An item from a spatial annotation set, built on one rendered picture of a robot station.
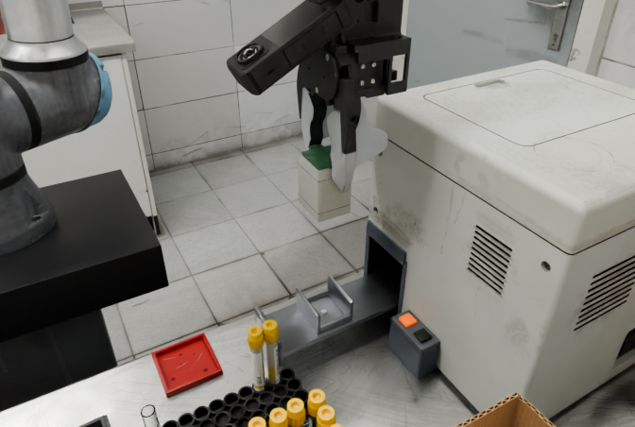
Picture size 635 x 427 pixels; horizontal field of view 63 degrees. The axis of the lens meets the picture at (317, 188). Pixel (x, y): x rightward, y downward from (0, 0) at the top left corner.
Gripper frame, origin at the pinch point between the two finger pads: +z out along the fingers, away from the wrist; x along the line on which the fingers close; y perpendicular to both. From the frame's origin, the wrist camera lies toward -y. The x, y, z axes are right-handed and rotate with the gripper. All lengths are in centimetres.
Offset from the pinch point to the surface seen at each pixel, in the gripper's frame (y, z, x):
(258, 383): -11.2, 20.8, -5.7
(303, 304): -2.4, 18.7, 0.7
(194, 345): -15.3, 24.5, 6.2
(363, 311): 4.7, 20.6, -2.1
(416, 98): 12.3, -5.3, 1.1
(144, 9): 24, 28, 221
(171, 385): -19.4, 24.5, 1.5
